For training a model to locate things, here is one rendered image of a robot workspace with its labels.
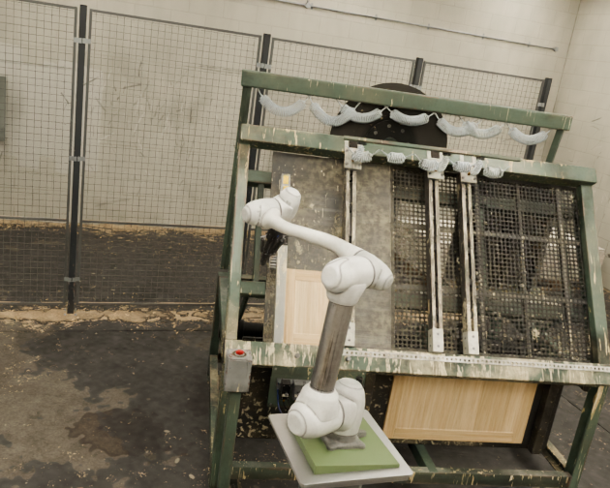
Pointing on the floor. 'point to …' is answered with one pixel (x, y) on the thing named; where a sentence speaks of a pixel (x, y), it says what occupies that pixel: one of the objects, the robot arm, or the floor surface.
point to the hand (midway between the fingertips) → (264, 258)
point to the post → (228, 440)
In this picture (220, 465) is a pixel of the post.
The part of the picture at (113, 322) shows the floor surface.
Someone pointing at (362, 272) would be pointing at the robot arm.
